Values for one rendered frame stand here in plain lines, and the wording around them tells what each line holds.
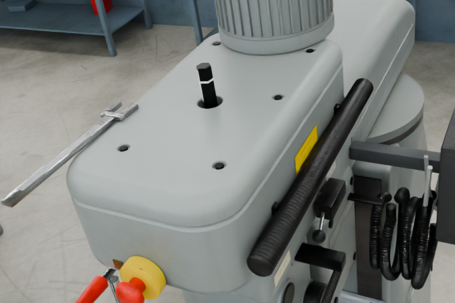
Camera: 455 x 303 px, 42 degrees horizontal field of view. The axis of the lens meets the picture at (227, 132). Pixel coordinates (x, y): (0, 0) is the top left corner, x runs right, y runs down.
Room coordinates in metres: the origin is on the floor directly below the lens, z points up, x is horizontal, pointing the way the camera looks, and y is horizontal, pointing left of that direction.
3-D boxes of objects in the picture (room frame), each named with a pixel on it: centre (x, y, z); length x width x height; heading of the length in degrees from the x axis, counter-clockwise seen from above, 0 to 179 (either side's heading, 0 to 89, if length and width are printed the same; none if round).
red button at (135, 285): (0.53, 0.15, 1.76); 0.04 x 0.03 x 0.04; 58
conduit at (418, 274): (0.87, -0.29, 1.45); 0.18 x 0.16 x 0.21; 148
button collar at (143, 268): (0.55, 0.14, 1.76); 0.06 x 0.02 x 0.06; 58
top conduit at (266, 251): (0.70, -0.13, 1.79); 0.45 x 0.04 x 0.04; 148
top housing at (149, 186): (0.76, 0.01, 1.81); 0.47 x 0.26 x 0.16; 148
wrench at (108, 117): (0.68, 0.21, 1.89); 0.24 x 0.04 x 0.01; 145
